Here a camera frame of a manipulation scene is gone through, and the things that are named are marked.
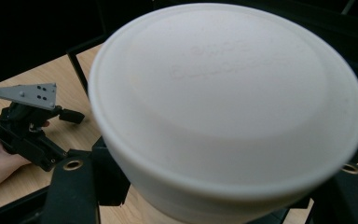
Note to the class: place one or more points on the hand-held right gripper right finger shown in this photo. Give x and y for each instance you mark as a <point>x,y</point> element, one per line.
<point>351,199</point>

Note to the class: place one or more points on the white round plastic lid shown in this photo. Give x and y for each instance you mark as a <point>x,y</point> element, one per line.
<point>223,93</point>

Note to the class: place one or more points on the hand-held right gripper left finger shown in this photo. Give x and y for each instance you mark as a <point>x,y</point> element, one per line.
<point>71,193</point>

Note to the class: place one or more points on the black metal rack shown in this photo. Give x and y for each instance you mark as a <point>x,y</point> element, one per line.
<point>78,73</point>

